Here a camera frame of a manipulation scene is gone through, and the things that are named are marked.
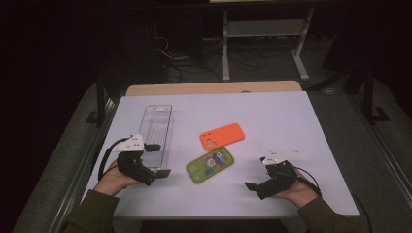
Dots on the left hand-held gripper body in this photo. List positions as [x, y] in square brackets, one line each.
[132, 165]

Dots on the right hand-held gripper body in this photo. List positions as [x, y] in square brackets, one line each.
[280, 178]

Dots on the clear plastic container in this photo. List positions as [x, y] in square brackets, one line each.
[158, 129]

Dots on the green phone case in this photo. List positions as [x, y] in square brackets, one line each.
[210, 165]

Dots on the orange phone case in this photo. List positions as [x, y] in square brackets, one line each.
[223, 134]

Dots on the person's left hand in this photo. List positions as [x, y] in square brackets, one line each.
[111, 181]

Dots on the person's right hand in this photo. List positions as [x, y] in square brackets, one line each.
[302, 192]

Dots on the black metal stand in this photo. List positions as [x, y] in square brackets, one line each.
[368, 97]
[101, 100]

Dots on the aluminium rail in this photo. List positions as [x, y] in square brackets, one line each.
[392, 165]
[80, 176]

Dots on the white metal desk frame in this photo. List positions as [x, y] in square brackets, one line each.
[265, 28]

